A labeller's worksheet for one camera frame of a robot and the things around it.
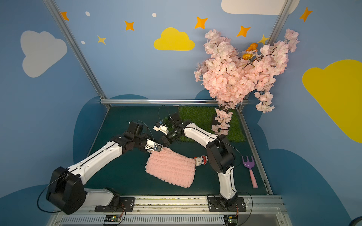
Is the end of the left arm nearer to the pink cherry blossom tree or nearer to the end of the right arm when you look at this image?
the end of the right arm

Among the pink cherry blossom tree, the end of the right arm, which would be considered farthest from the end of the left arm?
the pink cherry blossom tree

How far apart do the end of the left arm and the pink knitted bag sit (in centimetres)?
14

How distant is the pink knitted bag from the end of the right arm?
131 millimetres

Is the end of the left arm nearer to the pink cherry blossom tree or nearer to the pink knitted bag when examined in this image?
the pink knitted bag

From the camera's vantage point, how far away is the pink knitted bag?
805mm

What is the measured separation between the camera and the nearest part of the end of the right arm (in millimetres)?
708

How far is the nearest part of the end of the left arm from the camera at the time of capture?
23.7 inches
